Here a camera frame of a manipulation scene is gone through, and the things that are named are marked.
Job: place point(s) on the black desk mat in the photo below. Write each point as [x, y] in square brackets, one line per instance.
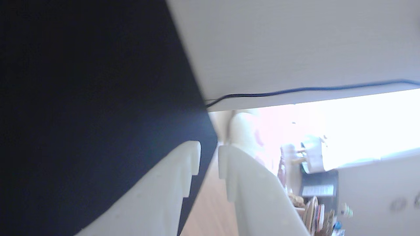
[82, 98]

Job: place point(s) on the white curved paper sheet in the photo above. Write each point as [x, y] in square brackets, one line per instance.
[313, 154]

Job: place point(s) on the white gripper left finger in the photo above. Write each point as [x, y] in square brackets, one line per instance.
[157, 196]

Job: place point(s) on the black cabinet with white label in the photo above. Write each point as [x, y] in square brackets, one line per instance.
[320, 180]

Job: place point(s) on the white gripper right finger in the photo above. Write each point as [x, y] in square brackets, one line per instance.
[259, 203]

